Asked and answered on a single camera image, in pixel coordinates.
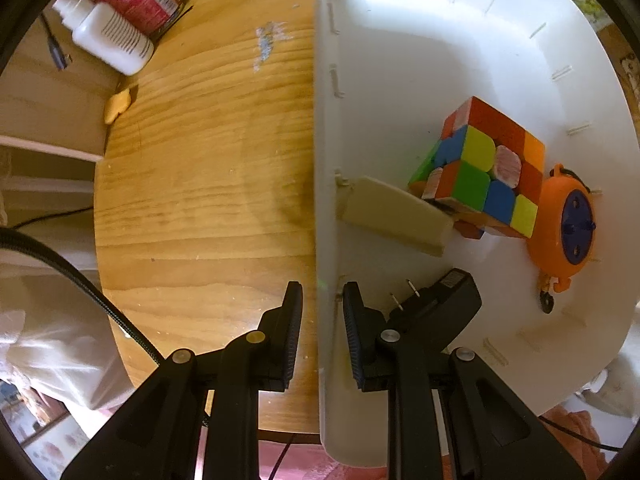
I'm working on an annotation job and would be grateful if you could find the white lace cloth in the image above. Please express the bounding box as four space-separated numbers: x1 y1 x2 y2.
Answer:
0 240 136 411

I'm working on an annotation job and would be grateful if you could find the beige plastic block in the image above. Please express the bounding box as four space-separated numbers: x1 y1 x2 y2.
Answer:
337 175 456 259

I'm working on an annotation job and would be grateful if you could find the white plastic bin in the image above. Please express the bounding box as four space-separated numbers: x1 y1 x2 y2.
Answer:
312 0 640 468

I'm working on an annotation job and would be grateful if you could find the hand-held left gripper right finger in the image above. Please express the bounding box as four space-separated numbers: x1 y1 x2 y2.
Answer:
341 280 586 480

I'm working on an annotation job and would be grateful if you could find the black braided cable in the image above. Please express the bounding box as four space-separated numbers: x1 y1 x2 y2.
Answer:
0 227 166 366

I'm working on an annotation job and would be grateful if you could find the white spray bottle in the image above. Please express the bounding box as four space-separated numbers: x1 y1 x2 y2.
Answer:
52 0 156 77

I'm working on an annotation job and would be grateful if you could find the black charger plug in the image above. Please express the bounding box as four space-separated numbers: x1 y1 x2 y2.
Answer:
390 267 483 356

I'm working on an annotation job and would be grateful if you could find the grape print paper sheet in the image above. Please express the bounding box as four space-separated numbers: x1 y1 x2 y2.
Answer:
570 0 608 36

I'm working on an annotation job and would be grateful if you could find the orange round case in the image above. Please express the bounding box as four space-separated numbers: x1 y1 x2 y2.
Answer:
527 162 601 316

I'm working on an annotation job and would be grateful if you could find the wooden desk hutch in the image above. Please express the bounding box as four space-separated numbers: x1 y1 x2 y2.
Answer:
0 10 131 161

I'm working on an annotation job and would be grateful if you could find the colourful puzzle cube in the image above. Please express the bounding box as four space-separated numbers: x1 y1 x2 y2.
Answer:
407 96 547 240

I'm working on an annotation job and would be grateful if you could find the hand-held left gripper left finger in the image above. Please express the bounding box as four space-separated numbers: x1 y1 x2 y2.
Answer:
60 280 305 480

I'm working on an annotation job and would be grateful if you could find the small yellow scrap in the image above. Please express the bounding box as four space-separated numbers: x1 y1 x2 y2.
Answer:
103 88 133 124

